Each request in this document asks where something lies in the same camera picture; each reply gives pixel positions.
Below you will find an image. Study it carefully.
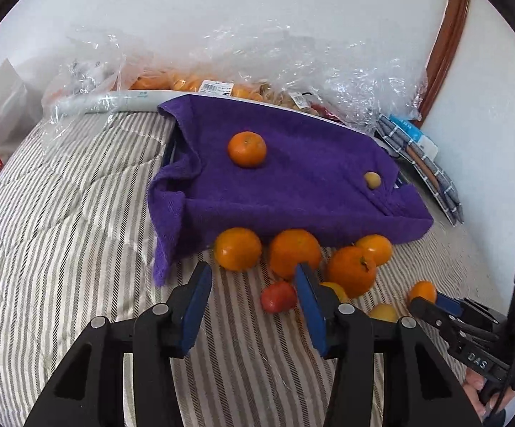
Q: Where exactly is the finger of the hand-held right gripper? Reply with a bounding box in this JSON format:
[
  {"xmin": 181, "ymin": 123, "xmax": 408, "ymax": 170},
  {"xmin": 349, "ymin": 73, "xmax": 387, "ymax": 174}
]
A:
[
  {"xmin": 409, "ymin": 296, "xmax": 499, "ymax": 344},
  {"xmin": 435, "ymin": 294, "xmax": 506, "ymax": 332}
]

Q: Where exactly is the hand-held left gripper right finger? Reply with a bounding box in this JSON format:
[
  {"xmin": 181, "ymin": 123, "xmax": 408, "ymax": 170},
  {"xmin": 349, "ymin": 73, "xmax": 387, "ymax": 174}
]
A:
[{"xmin": 294, "ymin": 263, "xmax": 483, "ymax": 427}]

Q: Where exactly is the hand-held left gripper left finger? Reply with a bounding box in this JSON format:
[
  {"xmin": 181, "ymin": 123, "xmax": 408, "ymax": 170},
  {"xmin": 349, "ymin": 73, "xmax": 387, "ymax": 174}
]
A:
[{"xmin": 24, "ymin": 262, "xmax": 214, "ymax": 427}]

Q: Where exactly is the small orange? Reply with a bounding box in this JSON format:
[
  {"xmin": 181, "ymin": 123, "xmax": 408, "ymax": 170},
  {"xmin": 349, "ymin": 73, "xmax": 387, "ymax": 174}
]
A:
[{"xmin": 408, "ymin": 280, "xmax": 438, "ymax": 305}]

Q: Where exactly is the red tomato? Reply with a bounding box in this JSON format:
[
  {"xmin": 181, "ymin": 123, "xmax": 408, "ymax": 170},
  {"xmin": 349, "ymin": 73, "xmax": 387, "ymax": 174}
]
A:
[{"xmin": 260, "ymin": 281, "xmax": 298, "ymax": 314}]

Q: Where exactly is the small yellow fruit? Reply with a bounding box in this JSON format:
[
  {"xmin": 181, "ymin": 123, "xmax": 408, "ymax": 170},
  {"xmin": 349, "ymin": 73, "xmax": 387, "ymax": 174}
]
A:
[{"xmin": 368, "ymin": 303, "xmax": 399, "ymax": 323}]

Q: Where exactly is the purple towel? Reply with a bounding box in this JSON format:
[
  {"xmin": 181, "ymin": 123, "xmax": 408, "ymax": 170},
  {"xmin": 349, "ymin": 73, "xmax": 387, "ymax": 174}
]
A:
[{"xmin": 148, "ymin": 94, "xmax": 435, "ymax": 288}]

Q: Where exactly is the clear plastic bag of tan fruits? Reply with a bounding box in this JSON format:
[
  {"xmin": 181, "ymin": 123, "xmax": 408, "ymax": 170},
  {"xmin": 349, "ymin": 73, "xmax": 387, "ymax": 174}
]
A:
[{"xmin": 204, "ymin": 22, "xmax": 429, "ymax": 134}]

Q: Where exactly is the person's right hand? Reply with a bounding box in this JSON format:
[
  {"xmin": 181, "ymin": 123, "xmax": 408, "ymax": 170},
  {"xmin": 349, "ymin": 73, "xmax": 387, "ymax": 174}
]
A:
[{"xmin": 464, "ymin": 367, "xmax": 511, "ymax": 425}]

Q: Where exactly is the folded grey checked cloth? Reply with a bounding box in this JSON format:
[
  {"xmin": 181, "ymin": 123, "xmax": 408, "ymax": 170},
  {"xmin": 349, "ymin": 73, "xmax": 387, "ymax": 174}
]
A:
[{"xmin": 375, "ymin": 115, "xmax": 465, "ymax": 225}]

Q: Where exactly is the long white tube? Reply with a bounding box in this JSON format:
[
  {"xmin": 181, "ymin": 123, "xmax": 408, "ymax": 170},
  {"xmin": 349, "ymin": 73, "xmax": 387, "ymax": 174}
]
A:
[{"xmin": 55, "ymin": 90, "xmax": 374, "ymax": 136}]

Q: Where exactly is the clear plastic bag of oranges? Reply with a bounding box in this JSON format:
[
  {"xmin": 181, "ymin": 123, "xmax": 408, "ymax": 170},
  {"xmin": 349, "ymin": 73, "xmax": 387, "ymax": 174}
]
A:
[{"xmin": 120, "ymin": 27, "xmax": 267, "ymax": 101}]

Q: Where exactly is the crumpled clear plastic bag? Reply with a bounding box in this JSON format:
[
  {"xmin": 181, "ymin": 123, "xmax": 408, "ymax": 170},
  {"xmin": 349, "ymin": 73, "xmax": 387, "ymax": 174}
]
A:
[{"xmin": 42, "ymin": 24, "xmax": 160, "ymax": 152}]

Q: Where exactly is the brown wooden door frame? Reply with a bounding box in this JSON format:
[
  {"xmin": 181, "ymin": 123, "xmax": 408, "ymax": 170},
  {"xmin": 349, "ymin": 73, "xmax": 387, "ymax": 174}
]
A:
[{"xmin": 418, "ymin": 0, "xmax": 474, "ymax": 121}]

